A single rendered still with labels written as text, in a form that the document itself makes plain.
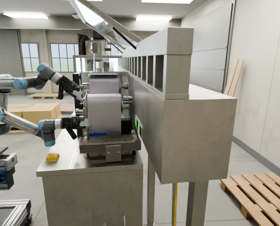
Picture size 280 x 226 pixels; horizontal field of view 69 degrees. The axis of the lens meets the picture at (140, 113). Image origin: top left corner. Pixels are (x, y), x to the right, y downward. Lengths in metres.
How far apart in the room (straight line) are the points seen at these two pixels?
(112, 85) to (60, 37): 7.93
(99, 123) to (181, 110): 0.94
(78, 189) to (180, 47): 1.11
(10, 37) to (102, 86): 8.66
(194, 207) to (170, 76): 0.56
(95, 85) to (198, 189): 1.14
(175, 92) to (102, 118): 0.92
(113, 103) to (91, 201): 0.67
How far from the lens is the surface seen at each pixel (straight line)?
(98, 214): 1.56
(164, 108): 0.65
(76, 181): 1.42
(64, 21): 8.49
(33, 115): 4.95
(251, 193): 2.78
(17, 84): 1.50
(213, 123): 0.73
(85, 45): 8.44
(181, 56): 0.66
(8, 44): 10.23
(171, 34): 0.65
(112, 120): 1.51
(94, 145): 1.36
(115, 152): 1.36
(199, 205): 0.96
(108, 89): 1.70
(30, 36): 9.93
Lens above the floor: 1.56
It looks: 15 degrees down
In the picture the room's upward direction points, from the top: straight up
